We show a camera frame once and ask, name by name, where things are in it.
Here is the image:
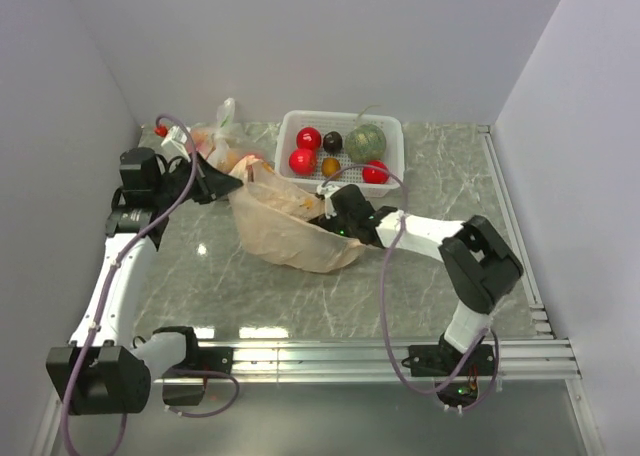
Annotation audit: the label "clear tied bag of fruits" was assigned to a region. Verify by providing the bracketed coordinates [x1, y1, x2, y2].
[190, 98, 272, 173]

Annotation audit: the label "aluminium front rail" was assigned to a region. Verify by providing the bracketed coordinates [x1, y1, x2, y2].
[149, 338, 584, 385]

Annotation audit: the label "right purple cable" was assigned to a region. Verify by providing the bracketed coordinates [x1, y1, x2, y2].
[320, 164, 501, 412]

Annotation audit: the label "dark brown fake fruit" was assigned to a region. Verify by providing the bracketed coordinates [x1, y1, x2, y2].
[322, 131, 343, 154]

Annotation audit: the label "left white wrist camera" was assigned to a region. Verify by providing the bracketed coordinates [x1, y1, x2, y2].
[154, 125, 190, 159]

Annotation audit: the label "red fake apple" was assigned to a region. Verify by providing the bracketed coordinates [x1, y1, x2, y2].
[296, 126, 322, 151]
[288, 148, 317, 176]
[362, 160, 389, 185]

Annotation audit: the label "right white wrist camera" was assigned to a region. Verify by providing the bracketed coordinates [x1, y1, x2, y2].
[316, 184, 341, 219]

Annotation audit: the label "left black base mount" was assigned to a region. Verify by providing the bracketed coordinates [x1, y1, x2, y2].
[162, 347, 234, 408]

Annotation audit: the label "orange brown fake fruit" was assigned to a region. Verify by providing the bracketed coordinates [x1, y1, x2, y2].
[321, 157, 341, 180]

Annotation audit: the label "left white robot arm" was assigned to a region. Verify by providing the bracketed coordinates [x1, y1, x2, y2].
[46, 147, 243, 416]

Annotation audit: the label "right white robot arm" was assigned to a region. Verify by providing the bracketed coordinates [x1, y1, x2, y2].
[312, 184, 524, 376]

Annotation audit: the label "beige plastic bag orange prints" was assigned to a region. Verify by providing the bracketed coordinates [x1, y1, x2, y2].
[229, 155, 365, 273]

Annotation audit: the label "green netted fake melon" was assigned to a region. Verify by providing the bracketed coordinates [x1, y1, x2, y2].
[343, 105, 387, 164]

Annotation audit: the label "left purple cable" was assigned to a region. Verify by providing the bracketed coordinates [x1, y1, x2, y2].
[59, 114, 240, 455]

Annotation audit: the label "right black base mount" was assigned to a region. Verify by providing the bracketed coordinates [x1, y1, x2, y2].
[401, 343, 500, 413]

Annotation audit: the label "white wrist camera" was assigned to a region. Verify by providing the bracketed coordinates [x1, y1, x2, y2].
[154, 125, 190, 159]
[316, 184, 341, 219]

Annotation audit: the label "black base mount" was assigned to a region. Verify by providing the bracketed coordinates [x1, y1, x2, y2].
[162, 347, 234, 408]
[401, 343, 500, 413]

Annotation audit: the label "purple cable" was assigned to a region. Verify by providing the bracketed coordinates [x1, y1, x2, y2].
[320, 164, 501, 412]
[59, 114, 240, 455]

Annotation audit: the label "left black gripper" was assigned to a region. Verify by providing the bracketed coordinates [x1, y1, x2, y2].
[153, 151, 242, 209]

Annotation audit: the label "white perforated plastic basket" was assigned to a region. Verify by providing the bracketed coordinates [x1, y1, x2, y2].
[274, 110, 405, 193]

